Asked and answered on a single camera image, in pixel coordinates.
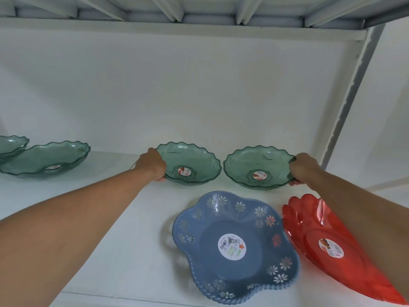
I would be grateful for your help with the person's left hand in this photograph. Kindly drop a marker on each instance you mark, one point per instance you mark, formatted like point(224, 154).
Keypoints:
point(149, 164)

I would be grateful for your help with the person's right hand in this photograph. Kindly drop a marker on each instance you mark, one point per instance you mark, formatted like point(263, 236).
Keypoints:
point(304, 169)

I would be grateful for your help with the person's left thumb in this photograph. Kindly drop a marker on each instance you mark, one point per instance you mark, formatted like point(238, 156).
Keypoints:
point(158, 154)

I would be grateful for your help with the person's right thumb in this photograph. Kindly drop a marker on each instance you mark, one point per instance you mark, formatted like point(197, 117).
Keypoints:
point(295, 158)

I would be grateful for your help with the green scalloped plastic bowl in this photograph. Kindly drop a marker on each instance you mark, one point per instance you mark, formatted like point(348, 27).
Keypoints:
point(188, 163)
point(46, 159)
point(11, 145)
point(257, 167)

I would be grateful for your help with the person's left forearm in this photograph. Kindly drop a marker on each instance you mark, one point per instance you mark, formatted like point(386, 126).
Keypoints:
point(68, 225)

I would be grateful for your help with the person's right forearm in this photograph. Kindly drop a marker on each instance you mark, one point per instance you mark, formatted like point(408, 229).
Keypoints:
point(364, 217)

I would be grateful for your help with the red translucent plastic tray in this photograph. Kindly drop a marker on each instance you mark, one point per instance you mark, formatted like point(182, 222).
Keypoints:
point(332, 249)

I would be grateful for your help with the blue flower-cutout plastic basket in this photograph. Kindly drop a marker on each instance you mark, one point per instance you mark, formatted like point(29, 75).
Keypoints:
point(235, 247)

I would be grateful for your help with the white metal shelf rack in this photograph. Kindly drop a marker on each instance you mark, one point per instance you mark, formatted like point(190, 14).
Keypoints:
point(204, 15)

